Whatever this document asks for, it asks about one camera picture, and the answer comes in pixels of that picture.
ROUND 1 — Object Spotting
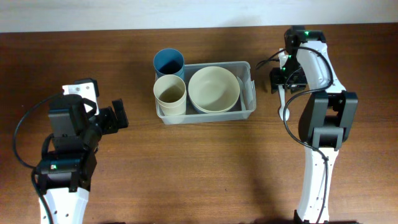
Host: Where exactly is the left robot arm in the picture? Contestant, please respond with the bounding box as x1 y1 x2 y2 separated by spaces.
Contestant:
31 78 129 223

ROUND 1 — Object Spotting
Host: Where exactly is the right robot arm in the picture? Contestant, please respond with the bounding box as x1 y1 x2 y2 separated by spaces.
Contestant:
270 26 358 223

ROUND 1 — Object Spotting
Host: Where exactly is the cream cup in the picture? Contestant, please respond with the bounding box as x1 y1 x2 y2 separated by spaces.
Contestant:
153 75 187 107
160 103 186 116

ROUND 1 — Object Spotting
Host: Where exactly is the blue bowl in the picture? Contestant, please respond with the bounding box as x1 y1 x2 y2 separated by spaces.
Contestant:
190 103 206 114

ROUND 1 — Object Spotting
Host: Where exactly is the blue cup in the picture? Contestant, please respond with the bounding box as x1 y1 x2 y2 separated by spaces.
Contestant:
153 48 185 80

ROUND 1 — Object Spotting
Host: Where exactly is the white plastic fork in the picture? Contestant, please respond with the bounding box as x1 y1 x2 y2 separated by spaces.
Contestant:
236 77 246 111

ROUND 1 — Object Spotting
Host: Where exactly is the cream bowl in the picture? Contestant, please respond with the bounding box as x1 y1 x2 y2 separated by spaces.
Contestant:
189 95 239 113
188 66 240 96

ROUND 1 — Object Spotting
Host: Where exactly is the clear plastic storage container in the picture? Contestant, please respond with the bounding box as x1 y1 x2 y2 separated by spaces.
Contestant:
155 61 256 125

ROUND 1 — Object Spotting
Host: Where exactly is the white plastic spoon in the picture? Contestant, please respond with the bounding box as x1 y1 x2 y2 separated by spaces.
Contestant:
278 85 290 121

